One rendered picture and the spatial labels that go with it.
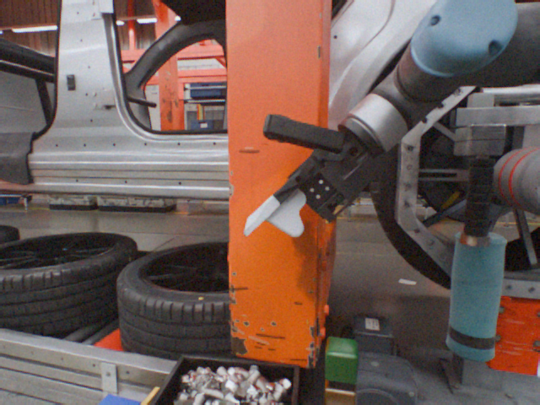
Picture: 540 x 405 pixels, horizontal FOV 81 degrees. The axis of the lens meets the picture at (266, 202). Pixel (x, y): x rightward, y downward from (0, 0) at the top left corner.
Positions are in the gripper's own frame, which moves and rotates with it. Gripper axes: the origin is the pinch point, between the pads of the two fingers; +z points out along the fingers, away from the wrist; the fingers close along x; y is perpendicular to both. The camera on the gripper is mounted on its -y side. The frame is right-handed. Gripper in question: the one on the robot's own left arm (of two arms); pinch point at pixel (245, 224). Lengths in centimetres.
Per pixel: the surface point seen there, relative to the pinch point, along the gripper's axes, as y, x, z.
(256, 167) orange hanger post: -5.8, 9.7, -6.4
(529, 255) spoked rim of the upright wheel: 55, 38, -41
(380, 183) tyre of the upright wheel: 17, 42, -27
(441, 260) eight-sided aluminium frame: 39, 33, -23
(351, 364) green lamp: 21.0, -6.8, 1.1
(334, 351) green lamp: 18.8, -6.0, 1.7
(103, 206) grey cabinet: -180, 469, 233
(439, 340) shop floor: 108, 113, -12
